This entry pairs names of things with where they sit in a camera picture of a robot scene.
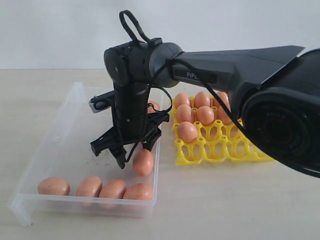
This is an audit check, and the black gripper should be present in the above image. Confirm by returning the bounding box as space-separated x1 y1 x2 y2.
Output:
90 111 170 169

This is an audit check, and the brown egg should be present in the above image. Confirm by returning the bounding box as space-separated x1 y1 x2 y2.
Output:
147 100 160 114
217 106 233 125
196 105 215 126
176 104 195 124
177 121 198 143
37 177 71 196
132 148 154 177
76 175 103 198
122 183 153 201
99 178 127 199

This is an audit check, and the brown egg packed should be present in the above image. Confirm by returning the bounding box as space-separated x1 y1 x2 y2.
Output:
194 91 211 109
212 91 230 108
174 92 192 109

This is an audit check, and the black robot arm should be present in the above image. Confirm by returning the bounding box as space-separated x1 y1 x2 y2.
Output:
89 42 320 178

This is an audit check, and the clear plastic bin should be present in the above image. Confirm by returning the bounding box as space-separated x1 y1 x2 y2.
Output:
7 82 161 227

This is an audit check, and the yellow plastic egg tray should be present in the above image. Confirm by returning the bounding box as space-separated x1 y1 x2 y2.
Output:
170 105 274 166

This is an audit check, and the black camera cable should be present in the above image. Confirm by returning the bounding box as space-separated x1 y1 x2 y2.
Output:
118 9 320 179

